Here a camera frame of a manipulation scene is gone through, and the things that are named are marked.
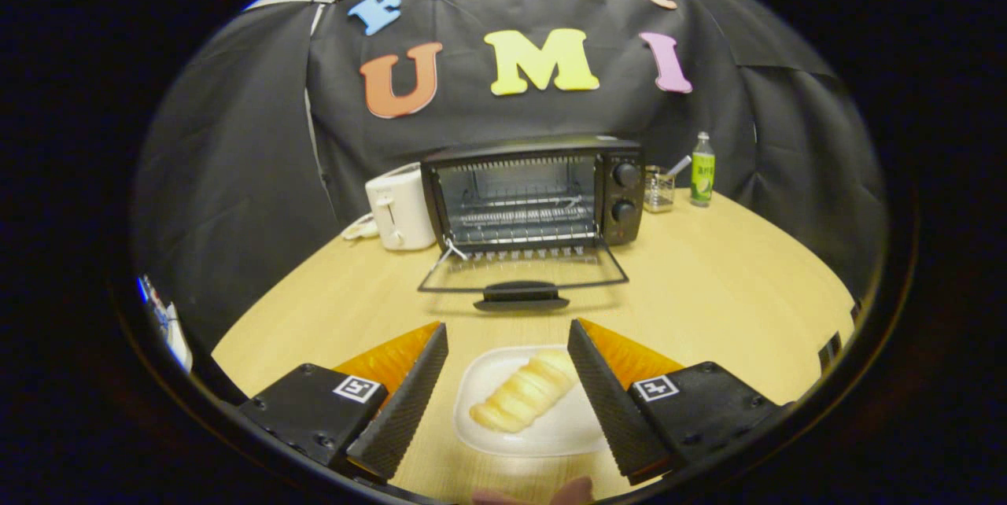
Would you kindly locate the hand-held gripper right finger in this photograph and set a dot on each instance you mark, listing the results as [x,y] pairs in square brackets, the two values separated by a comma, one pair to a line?
[610,411]

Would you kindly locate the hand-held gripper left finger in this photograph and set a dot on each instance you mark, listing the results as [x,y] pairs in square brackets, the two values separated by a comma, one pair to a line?
[401,411]

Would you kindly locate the long bread roll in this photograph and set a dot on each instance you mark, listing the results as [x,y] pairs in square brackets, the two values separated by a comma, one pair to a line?
[523,395]

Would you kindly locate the black toaster oven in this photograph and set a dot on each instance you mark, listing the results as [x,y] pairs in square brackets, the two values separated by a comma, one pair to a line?
[610,152]

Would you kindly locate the white pop-up toaster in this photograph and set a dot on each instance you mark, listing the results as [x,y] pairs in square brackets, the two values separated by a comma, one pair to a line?
[405,206]

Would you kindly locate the white plate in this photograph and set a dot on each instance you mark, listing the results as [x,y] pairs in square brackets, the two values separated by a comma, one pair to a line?
[566,430]

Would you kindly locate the small mesh holder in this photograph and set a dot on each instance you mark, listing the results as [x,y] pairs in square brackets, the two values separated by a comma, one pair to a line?
[658,194]

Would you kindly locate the green label drink bottle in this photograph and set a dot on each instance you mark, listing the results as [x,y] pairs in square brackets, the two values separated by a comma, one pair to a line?
[702,175]

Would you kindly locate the white utensil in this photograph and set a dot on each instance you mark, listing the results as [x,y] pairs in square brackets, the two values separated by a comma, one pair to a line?
[680,165]

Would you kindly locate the black backdrop cloth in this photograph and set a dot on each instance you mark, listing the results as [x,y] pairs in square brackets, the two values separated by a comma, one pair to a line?
[236,135]

